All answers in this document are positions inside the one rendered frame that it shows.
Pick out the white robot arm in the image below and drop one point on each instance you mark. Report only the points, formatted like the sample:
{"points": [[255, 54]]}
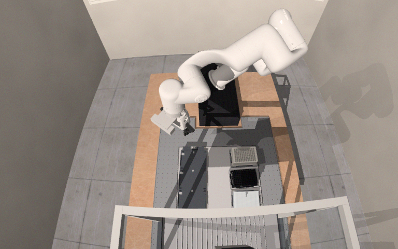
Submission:
{"points": [[270, 48]]}

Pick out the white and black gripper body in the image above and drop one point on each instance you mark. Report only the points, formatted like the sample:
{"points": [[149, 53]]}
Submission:
{"points": [[181, 121]]}

